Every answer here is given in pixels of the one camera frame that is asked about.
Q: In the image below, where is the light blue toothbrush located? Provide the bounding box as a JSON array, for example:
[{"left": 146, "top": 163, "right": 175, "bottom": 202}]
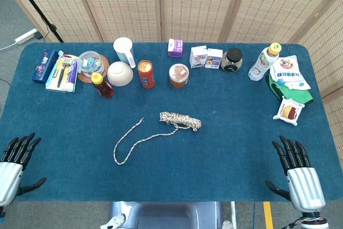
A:
[{"left": 45, "top": 50, "right": 64, "bottom": 86}]

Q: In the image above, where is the beige upturned bowl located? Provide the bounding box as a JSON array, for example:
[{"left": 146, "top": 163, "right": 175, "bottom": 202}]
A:
[{"left": 107, "top": 61, "right": 134, "bottom": 87}]

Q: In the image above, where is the glass jar black lid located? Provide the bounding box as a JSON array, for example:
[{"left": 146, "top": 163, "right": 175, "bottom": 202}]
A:
[{"left": 221, "top": 48, "right": 244, "bottom": 73}]

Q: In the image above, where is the dark blue long box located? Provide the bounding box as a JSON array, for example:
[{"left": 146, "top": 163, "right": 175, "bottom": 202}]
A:
[{"left": 31, "top": 49, "right": 59, "bottom": 84}]

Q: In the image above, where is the orange-lid plastic jar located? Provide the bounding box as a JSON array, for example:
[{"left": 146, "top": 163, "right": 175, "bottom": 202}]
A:
[{"left": 168, "top": 63, "right": 190, "bottom": 89}]

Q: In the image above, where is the honey bottle yellow cap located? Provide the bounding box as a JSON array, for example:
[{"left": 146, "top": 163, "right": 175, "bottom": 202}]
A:
[{"left": 91, "top": 72, "right": 115, "bottom": 99}]

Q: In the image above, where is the black razor card pack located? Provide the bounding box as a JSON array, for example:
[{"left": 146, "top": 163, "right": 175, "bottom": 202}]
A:
[{"left": 45, "top": 54, "right": 78, "bottom": 92}]

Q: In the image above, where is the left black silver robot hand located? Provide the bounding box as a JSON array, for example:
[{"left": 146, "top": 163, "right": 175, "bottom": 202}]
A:
[{"left": 0, "top": 132, "right": 47, "bottom": 207}]

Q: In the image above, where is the white printed plastic bag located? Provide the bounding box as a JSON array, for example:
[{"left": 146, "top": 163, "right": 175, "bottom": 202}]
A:
[{"left": 269, "top": 55, "right": 311, "bottom": 91}]

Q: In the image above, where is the green cloth bag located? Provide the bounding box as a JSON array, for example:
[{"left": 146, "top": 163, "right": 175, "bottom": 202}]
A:
[{"left": 265, "top": 74, "right": 315, "bottom": 104}]

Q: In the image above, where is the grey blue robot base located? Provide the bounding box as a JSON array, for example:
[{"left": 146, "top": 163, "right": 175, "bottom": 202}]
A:
[{"left": 100, "top": 201, "right": 235, "bottom": 229}]

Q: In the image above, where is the white power strip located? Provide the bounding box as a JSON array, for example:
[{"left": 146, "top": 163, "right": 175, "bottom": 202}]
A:
[{"left": 14, "top": 28, "right": 38, "bottom": 45}]

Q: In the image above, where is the white milk carton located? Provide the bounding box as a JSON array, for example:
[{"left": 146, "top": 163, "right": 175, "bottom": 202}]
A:
[{"left": 189, "top": 46, "right": 208, "bottom": 69}]

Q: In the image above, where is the purple white toothpaste tube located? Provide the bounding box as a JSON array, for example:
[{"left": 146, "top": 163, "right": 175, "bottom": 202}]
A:
[{"left": 64, "top": 58, "right": 79, "bottom": 93}]

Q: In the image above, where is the white light blue mug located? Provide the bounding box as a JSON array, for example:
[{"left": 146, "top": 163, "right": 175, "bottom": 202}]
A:
[{"left": 113, "top": 37, "right": 137, "bottom": 69}]

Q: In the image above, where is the small purple carton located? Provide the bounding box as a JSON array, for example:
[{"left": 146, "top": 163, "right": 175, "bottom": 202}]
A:
[{"left": 167, "top": 38, "right": 184, "bottom": 58}]

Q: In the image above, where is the white snack packet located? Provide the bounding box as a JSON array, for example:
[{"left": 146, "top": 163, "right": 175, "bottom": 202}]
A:
[{"left": 272, "top": 96, "right": 306, "bottom": 127}]

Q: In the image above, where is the purple white juice carton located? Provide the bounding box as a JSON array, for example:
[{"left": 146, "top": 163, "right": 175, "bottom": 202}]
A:
[{"left": 205, "top": 48, "right": 223, "bottom": 70}]

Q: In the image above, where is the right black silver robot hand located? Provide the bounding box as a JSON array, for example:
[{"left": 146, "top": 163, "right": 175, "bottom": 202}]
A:
[{"left": 265, "top": 135, "right": 327, "bottom": 212}]

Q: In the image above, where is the woven rattan coaster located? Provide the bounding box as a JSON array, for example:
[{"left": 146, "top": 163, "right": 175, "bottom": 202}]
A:
[{"left": 77, "top": 54, "right": 110, "bottom": 84}]

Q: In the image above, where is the blue felt table cloth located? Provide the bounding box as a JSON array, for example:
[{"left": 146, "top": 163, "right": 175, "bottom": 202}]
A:
[{"left": 0, "top": 41, "right": 343, "bottom": 203}]

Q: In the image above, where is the braided beige rope bundle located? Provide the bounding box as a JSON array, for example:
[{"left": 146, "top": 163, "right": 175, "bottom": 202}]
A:
[{"left": 113, "top": 110, "right": 203, "bottom": 165}]

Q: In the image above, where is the drink bottle yellow cap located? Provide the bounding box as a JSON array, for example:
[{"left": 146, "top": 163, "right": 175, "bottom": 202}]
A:
[{"left": 248, "top": 42, "right": 283, "bottom": 82}]

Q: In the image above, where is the white power cord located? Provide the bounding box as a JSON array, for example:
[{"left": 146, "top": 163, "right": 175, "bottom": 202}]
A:
[{"left": 0, "top": 42, "right": 18, "bottom": 52}]

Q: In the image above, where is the orange soda can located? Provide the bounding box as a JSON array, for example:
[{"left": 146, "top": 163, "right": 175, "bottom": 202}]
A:
[{"left": 137, "top": 60, "right": 155, "bottom": 90}]

